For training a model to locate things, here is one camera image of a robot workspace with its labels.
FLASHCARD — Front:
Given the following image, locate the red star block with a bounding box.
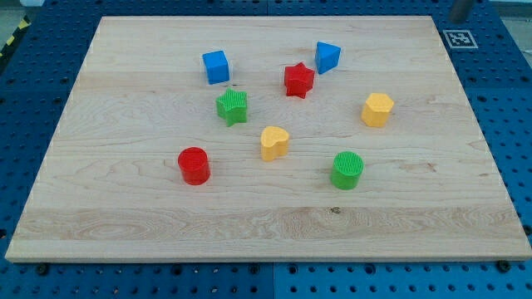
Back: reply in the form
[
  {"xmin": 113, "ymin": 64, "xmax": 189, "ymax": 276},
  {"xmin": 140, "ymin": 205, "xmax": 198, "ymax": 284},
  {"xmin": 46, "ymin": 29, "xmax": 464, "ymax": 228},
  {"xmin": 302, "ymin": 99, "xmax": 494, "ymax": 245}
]
[{"xmin": 284, "ymin": 62, "xmax": 315, "ymax": 99}]

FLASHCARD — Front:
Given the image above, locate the green star block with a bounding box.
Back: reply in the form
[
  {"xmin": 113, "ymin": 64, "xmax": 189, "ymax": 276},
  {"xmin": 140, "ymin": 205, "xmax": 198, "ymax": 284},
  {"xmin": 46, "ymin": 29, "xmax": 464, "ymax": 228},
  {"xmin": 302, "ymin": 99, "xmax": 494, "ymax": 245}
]
[{"xmin": 215, "ymin": 88, "xmax": 248, "ymax": 126}]

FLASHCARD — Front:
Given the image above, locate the yellow heart block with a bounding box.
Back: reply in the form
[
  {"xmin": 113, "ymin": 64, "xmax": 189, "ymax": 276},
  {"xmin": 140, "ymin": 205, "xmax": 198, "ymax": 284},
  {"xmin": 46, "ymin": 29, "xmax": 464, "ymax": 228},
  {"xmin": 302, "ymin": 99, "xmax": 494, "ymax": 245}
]
[{"xmin": 260, "ymin": 126, "xmax": 290, "ymax": 161}]

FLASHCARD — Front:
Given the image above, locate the red cylinder block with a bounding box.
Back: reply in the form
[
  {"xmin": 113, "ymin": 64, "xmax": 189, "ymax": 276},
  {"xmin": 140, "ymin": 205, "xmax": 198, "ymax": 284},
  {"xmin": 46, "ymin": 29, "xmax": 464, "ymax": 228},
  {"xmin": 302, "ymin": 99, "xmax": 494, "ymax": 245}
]
[{"xmin": 177, "ymin": 147, "xmax": 210, "ymax": 185}]

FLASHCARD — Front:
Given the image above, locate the white fiducial marker tag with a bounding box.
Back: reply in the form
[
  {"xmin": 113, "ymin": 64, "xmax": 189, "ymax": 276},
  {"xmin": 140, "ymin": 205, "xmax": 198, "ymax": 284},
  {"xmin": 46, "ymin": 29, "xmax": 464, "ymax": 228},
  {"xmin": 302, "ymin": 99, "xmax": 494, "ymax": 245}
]
[{"xmin": 443, "ymin": 30, "xmax": 478, "ymax": 49}]

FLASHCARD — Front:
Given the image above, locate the blue triangle block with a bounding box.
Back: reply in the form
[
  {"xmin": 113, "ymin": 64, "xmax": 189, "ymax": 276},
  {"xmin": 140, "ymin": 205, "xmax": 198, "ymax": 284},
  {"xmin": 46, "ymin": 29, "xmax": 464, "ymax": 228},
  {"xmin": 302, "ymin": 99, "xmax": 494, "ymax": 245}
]
[{"xmin": 315, "ymin": 42, "xmax": 341, "ymax": 75}]

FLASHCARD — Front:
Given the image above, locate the yellow hexagon block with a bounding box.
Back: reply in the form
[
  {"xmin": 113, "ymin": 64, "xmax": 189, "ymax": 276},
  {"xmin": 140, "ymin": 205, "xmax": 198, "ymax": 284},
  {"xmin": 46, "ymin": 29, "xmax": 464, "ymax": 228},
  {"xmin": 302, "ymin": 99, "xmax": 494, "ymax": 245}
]
[{"xmin": 361, "ymin": 93, "xmax": 394, "ymax": 127}]

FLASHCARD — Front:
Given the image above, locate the light wooden board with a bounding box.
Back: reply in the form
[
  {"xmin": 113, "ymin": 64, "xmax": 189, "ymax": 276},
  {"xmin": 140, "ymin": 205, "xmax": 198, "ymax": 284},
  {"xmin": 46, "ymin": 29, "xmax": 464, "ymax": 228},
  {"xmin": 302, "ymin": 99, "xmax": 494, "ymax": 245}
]
[{"xmin": 6, "ymin": 16, "xmax": 531, "ymax": 262}]

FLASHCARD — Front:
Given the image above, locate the green cylinder block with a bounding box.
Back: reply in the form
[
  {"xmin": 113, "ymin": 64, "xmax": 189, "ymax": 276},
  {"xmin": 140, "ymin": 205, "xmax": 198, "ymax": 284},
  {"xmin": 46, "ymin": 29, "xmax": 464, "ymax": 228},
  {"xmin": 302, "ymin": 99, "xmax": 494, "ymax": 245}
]
[{"xmin": 330, "ymin": 151, "xmax": 364, "ymax": 190}]

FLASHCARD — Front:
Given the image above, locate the yellow black hazard tape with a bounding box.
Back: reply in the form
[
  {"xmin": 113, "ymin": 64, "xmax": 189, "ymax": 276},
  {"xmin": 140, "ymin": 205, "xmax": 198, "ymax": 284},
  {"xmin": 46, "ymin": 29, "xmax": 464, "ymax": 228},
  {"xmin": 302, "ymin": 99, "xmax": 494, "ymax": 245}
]
[{"xmin": 1, "ymin": 15, "xmax": 32, "ymax": 59}]

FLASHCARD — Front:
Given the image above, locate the blue cube block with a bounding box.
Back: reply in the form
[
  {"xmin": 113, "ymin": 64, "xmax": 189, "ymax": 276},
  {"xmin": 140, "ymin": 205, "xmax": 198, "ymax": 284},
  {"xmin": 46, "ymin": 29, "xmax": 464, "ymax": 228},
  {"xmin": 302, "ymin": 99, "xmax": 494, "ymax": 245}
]
[{"xmin": 202, "ymin": 51, "xmax": 230, "ymax": 85}]

